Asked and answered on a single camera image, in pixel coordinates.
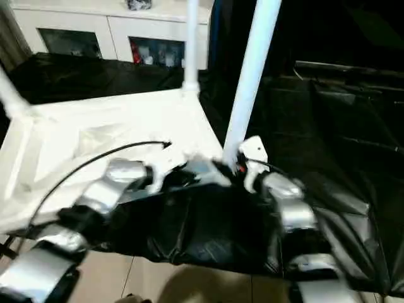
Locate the white plastic table top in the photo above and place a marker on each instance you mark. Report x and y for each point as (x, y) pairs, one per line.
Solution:
(94, 126)

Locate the black plastic mat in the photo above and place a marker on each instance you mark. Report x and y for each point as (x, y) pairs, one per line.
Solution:
(331, 142)

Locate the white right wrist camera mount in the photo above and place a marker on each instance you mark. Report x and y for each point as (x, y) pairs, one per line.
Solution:
(252, 154)

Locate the black folding table frame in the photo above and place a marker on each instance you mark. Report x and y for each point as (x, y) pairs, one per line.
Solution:
(8, 247)

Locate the small white jar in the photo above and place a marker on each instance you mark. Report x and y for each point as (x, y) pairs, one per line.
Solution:
(148, 60)

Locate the dark furniture with brass label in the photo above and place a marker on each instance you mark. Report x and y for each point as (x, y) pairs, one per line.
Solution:
(331, 28)

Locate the black horizontal bar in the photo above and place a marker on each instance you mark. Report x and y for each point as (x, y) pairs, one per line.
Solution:
(347, 67)

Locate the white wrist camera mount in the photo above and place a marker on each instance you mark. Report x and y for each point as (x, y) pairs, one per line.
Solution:
(164, 167)
(252, 154)

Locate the white plastic table leg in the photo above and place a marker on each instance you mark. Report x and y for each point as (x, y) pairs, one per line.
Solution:
(192, 44)
(12, 91)
(252, 79)

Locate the grey curtain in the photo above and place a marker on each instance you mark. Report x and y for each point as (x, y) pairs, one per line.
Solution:
(12, 34)

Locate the red box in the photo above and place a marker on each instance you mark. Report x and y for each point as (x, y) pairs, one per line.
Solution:
(135, 53)

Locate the white glass-door cabinet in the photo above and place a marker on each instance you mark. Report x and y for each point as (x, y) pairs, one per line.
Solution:
(110, 25)

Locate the dark patterned bundle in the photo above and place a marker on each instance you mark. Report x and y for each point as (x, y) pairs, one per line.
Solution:
(139, 4)

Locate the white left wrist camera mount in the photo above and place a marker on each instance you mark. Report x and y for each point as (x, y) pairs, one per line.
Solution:
(164, 167)

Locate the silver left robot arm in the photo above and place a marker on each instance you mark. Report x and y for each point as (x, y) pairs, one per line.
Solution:
(104, 189)

